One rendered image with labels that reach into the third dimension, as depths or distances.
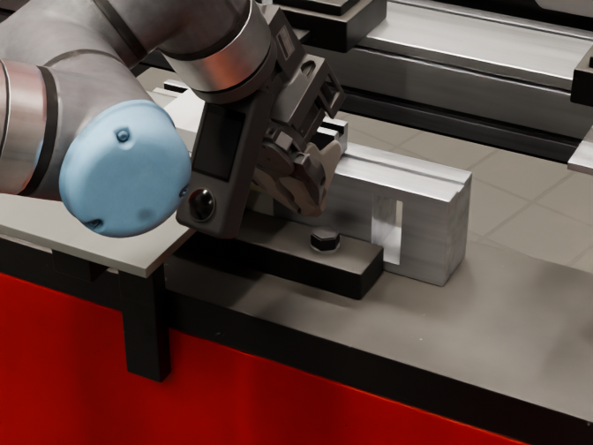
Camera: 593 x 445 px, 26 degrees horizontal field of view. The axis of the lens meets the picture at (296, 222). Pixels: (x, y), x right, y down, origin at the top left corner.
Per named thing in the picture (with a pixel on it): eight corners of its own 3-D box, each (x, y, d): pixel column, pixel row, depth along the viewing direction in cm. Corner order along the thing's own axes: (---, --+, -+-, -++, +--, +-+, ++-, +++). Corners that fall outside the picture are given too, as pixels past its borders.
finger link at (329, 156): (370, 177, 110) (334, 117, 102) (338, 235, 108) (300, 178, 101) (339, 168, 111) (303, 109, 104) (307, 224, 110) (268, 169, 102)
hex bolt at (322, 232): (305, 249, 121) (305, 235, 120) (319, 235, 123) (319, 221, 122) (332, 257, 120) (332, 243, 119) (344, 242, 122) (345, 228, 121)
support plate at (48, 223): (-34, 222, 109) (-35, 213, 108) (137, 96, 128) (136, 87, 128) (146, 279, 102) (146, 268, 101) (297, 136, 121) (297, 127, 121)
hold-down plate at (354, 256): (91, 222, 130) (88, 196, 129) (121, 197, 134) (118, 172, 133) (360, 301, 119) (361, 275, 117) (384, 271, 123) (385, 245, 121)
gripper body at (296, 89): (352, 102, 102) (300, 9, 93) (302, 191, 100) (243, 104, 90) (275, 81, 106) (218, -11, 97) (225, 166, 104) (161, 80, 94)
